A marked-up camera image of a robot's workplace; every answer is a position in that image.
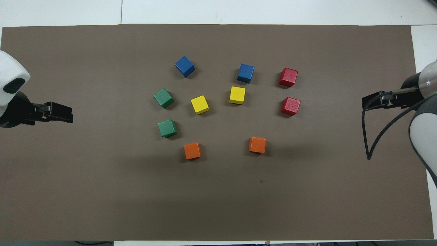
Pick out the blue wooden cube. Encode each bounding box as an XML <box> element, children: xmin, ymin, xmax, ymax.
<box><xmin>237</xmin><ymin>63</ymin><xmax>255</xmax><ymax>84</ymax></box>
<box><xmin>175</xmin><ymin>56</ymin><xmax>195</xmax><ymax>78</ymax></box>

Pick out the orange wooden cube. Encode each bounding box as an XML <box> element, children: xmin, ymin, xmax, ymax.
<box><xmin>184</xmin><ymin>142</ymin><xmax>202</xmax><ymax>160</ymax></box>
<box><xmin>249</xmin><ymin>137</ymin><xmax>267</xmax><ymax>154</ymax></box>

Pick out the green wooden cube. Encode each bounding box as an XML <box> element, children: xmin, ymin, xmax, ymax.
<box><xmin>153</xmin><ymin>88</ymin><xmax>174</xmax><ymax>109</ymax></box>
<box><xmin>158</xmin><ymin>119</ymin><xmax>178</xmax><ymax>138</ymax></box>

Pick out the brown table mat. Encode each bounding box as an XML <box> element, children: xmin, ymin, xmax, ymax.
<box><xmin>0</xmin><ymin>23</ymin><xmax>435</xmax><ymax>242</ymax></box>

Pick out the red wooden cube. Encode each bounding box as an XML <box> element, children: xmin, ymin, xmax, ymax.
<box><xmin>279</xmin><ymin>67</ymin><xmax>298</xmax><ymax>88</ymax></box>
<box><xmin>281</xmin><ymin>97</ymin><xmax>301</xmax><ymax>117</ymax></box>

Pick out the black floor cable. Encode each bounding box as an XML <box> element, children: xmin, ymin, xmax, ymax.
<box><xmin>73</xmin><ymin>240</ymin><xmax>114</xmax><ymax>246</ymax></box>

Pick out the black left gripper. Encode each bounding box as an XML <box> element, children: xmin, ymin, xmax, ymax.
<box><xmin>0</xmin><ymin>91</ymin><xmax>74</xmax><ymax>129</ymax></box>

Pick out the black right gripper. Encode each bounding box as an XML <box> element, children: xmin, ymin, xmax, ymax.
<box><xmin>362</xmin><ymin>73</ymin><xmax>426</xmax><ymax>110</ymax></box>

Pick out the yellow wooden cube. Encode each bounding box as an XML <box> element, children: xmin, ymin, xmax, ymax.
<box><xmin>191</xmin><ymin>95</ymin><xmax>210</xmax><ymax>115</ymax></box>
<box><xmin>229</xmin><ymin>86</ymin><xmax>246</xmax><ymax>105</ymax></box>

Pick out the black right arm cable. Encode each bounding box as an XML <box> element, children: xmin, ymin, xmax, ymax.
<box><xmin>361</xmin><ymin>87</ymin><xmax>425</xmax><ymax>161</ymax></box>

